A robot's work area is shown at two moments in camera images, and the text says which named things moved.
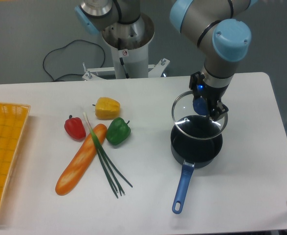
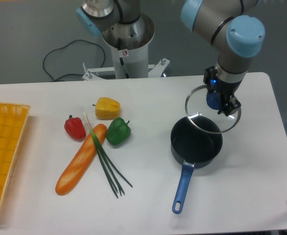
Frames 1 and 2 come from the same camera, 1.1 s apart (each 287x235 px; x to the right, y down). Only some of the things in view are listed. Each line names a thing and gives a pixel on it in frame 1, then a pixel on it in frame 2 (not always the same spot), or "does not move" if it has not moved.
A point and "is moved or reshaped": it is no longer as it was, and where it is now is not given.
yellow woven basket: [5, 125] does not move
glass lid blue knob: [190, 116] is moved or reshaped
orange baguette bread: [82, 160] does not move
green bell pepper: [118, 130] does not move
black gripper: [212, 96] → [225, 90]
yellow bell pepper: [107, 108] does not move
